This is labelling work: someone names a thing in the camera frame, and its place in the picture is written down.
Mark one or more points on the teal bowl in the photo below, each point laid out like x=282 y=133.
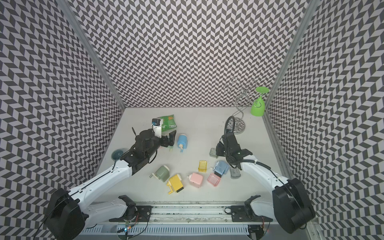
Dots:
x=117 y=154

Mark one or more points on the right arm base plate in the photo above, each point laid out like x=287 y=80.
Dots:
x=240 y=215

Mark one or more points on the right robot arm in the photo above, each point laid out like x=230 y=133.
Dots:
x=291 y=206

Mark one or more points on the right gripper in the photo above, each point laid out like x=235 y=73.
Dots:
x=218 y=148

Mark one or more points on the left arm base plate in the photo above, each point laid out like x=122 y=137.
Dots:
x=138 y=213

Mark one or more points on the yellow pencil sharpener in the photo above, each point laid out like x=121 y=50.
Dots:
x=175 y=184

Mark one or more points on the green plastic wine glass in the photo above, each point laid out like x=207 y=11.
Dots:
x=258 y=107

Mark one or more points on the pink pencil sharpener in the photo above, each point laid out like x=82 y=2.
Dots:
x=195 y=180

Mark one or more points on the grey transparent tray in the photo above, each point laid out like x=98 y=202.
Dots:
x=235 y=173

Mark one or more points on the metal wire glass rack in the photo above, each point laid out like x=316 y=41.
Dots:
x=241 y=101

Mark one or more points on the pink transparent tray front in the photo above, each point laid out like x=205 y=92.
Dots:
x=213 y=179

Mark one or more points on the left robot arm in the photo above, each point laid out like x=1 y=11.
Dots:
x=69 y=212

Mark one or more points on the yellow transparent tray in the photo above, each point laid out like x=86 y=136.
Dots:
x=202 y=166

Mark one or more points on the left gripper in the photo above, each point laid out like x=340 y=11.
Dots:
x=171 y=139

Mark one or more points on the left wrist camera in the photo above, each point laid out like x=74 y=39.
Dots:
x=157 y=126

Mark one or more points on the light blue pencil sharpener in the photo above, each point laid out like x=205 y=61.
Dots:
x=221 y=168

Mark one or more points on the sage green pencil sharpener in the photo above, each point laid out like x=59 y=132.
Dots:
x=162 y=174

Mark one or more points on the green snack bag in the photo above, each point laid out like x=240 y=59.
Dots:
x=168 y=123

